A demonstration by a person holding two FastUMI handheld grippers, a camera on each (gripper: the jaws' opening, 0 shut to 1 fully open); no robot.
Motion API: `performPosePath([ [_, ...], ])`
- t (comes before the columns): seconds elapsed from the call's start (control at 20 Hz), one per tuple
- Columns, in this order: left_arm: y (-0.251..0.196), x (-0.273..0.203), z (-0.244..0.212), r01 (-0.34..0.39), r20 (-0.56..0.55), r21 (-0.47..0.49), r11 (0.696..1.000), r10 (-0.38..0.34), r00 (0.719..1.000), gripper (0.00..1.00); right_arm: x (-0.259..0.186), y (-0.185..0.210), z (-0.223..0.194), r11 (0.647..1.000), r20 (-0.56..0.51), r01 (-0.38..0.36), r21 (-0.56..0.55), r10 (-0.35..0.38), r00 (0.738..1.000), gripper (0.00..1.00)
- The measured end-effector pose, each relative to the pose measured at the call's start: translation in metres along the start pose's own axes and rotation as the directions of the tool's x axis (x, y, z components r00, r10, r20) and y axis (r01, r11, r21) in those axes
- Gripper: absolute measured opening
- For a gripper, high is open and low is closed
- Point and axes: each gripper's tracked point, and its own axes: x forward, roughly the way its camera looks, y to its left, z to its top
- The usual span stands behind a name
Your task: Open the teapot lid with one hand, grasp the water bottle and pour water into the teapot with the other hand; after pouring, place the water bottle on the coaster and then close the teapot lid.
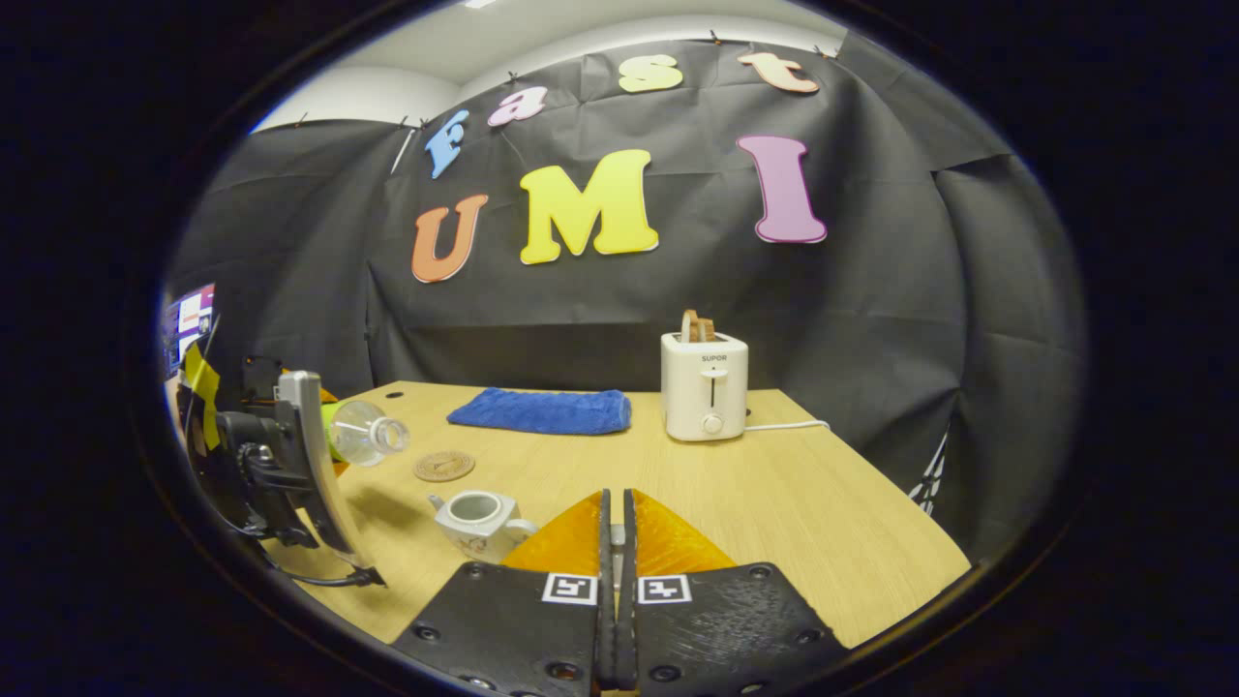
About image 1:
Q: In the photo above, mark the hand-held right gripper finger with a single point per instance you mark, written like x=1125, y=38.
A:
x=629, y=542
x=605, y=542

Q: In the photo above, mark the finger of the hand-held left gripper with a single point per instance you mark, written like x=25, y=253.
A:
x=337, y=465
x=261, y=382

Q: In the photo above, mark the green label water bottle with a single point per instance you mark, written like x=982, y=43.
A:
x=373, y=433

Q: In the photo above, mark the round wooden coaster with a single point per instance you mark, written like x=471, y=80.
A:
x=444, y=467

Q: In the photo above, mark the white ceramic teacup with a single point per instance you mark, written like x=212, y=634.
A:
x=474, y=530

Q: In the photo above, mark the computer monitor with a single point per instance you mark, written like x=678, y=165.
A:
x=194, y=315

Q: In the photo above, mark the blue folded towel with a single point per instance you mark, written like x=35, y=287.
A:
x=542, y=411

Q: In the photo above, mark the white toaster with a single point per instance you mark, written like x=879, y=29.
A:
x=705, y=392

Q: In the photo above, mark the pale bread slice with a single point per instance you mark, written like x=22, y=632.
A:
x=689, y=326

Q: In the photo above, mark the brown bread slice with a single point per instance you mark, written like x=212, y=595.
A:
x=707, y=330

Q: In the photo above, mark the black backdrop cloth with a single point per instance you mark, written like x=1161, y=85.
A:
x=871, y=339

